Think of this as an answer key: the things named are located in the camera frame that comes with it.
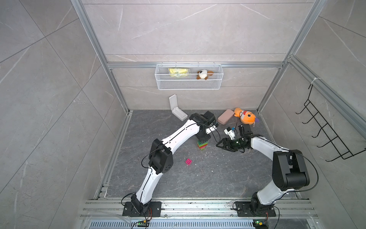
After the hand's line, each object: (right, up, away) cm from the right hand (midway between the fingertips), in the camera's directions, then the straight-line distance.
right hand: (220, 146), depth 90 cm
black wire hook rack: (+44, +3, -32) cm, 54 cm away
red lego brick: (-11, -1, +4) cm, 12 cm away
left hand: (-11, +7, -1) cm, 13 cm away
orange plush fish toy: (+23, +20, +15) cm, 33 cm away
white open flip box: (-30, +24, +25) cm, 47 cm away
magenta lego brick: (-21, -10, 0) cm, 23 cm away
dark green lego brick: (-13, +1, +2) cm, 13 cm away
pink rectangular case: (+8, +18, +23) cm, 30 cm away
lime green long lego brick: (-12, +1, +2) cm, 12 cm away
